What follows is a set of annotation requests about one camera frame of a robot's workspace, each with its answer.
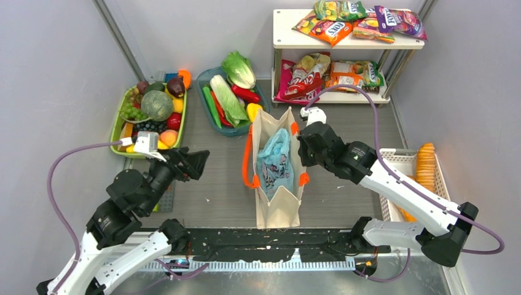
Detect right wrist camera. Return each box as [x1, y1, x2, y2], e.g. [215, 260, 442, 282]
[299, 107, 327, 126]

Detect red white chips bag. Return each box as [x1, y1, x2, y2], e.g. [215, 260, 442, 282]
[283, 52, 331, 103]

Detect peach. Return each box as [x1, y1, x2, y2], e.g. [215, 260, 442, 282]
[160, 130, 178, 148]

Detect green lettuce head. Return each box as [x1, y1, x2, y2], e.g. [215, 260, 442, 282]
[221, 51, 256, 89]

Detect yellow bell pepper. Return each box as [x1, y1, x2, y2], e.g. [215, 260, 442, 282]
[246, 103, 264, 122]

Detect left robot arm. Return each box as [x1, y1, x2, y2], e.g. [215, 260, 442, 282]
[36, 147, 210, 294]

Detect red chili pepper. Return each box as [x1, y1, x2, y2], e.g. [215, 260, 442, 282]
[210, 90, 233, 128]

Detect green cucumber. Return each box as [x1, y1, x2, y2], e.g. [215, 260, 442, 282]
[202, 85, 222, 129]

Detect white two-tier shelf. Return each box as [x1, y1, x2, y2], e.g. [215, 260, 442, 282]
[271, 9, 426, 106]

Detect green grapes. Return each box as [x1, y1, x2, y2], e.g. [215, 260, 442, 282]
[120, 102, 149, 121]

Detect teal vegetable tray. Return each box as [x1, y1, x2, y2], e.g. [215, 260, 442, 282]
[196, 63, 270, 137]

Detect black grapes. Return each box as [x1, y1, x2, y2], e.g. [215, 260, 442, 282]
[133, 120, 168, 133]

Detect dark purple fruit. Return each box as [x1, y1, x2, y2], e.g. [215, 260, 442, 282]
[166, 77, 186, 98]

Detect beige canvas tote bag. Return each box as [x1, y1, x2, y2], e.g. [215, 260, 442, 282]
[242, 108, 310, 229]

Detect stack of round crackers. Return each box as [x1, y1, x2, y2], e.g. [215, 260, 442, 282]
[415, 143, 436, 192]

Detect red apple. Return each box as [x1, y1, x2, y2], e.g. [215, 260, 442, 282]
[166, 112, 182, 132]

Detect pink Real snack bag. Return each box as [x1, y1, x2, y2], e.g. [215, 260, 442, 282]
[273, 59, 312, 105]

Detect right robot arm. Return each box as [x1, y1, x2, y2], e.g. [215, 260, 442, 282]
[297, 122, 478, 267]

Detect yellow orange snack bag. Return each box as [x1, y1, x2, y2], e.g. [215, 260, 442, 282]
[352, 8, 395, 44]

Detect green fruit tray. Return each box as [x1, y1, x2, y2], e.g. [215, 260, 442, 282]
[110, 83, 187, 148]

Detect light blue plastic bag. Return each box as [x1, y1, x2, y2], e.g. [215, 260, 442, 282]
[256, 128, 294, 201]

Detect purple snack bag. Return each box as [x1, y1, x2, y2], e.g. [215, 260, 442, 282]
[374, 6, 428, 41]

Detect orange green snack bag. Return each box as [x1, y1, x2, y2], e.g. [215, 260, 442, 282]
[323, 60, 385, 93]

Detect orange Fox's snack bag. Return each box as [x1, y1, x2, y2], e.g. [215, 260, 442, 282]
[292, 11, 353, 47]

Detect white plastic basket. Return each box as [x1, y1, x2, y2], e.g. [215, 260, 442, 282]
[378, 148, 453, 229]

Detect napa cabbage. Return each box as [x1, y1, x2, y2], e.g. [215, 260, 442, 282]
[210, 75, 249, 127]

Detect green cantaloupe melon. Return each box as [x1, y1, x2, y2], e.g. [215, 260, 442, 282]
[141, 90, 174, 121]

